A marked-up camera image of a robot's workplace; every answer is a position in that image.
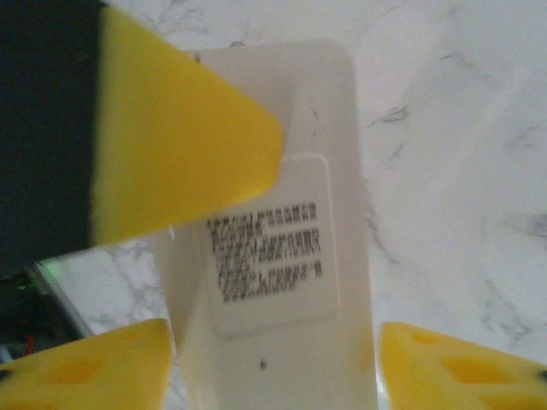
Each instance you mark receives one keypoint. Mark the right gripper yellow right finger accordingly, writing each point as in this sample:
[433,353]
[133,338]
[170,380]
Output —
[448,376]

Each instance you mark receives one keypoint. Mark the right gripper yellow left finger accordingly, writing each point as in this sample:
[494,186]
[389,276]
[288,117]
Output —
[85,376]

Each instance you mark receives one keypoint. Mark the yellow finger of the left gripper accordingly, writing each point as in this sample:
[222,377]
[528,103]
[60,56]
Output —
[171,141]

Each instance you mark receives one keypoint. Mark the white remote control with label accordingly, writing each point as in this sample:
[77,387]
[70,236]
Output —
[278,277]

